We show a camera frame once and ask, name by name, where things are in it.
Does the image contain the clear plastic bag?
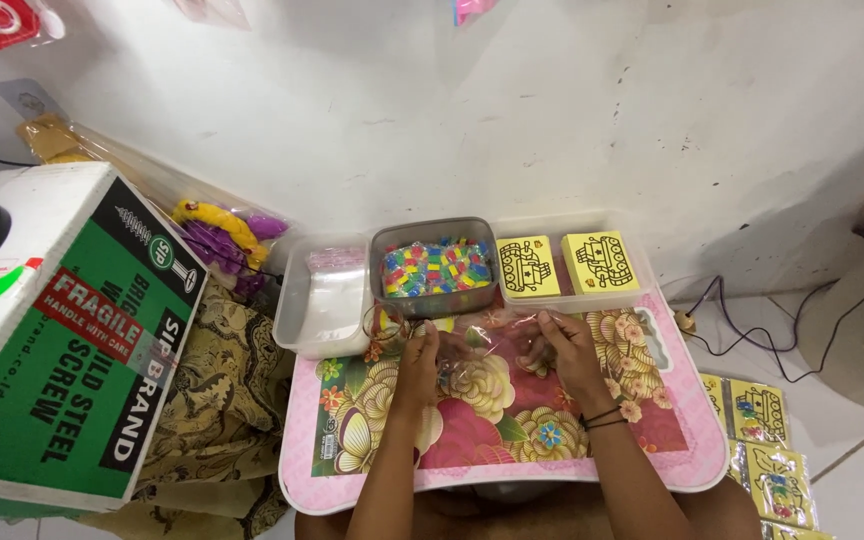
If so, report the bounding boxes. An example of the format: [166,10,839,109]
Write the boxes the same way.
[432,309,555,385]

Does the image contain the heap of colourful small packets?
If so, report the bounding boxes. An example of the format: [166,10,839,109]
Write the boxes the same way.
[381,237,494,300]

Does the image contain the wide clear plastic tub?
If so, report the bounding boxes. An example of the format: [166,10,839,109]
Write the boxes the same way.
[490,210,658,315]

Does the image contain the grey plastic tub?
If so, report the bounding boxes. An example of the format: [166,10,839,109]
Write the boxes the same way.
[369,216,502,319]

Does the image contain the clear packet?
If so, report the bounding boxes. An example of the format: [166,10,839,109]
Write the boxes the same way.
[171,0,253,32]

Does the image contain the pink floral lap table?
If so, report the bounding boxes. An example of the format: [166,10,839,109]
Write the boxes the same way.
[278,288,731,517]

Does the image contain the person's left hand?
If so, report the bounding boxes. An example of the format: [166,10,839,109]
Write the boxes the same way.
[393,320,454,411]

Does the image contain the black wrist bands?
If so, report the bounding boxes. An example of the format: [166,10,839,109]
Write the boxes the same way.
[579,405,630,432]

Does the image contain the beige sack with toys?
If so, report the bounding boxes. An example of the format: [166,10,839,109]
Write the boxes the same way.
[796,159,864,416]

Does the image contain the person's right hand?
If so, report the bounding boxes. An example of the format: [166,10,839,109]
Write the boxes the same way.
[523,309,615,410]

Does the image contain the pink packet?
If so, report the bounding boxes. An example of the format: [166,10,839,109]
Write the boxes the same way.
[451,0,502,26]

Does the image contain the stack of yellow tank cards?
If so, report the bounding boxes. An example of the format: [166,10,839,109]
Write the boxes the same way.
[560,230,641,296]
[495,234,562,300]

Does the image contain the small clear glass cup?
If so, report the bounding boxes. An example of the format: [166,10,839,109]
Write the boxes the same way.
[361,301,412,355]

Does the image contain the pile of clear zip bags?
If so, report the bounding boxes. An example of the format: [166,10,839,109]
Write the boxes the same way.
[303,247,369,340]

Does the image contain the black cable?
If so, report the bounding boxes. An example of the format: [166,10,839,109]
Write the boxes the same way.
[683,276,864,384]

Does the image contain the green white cardboard box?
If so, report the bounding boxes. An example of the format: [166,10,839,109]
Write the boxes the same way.
[0,161,210,519]

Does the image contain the brown batik cloth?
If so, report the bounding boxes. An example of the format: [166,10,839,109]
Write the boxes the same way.
[78,276,300,540]

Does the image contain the person's legs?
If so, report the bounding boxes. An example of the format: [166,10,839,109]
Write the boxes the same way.
[295,477,765,540]

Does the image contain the bag of yellow purple toys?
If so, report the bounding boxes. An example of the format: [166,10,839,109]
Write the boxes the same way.
[15,112,292,298]

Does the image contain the purple cable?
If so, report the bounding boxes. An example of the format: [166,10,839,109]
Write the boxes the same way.
[690,274,801,354]

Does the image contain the clear wall hook plate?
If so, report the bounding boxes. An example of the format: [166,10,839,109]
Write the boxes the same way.
[0,78,70,123]

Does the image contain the packed yellow tank card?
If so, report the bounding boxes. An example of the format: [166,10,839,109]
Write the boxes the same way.
[727,378,791,449]

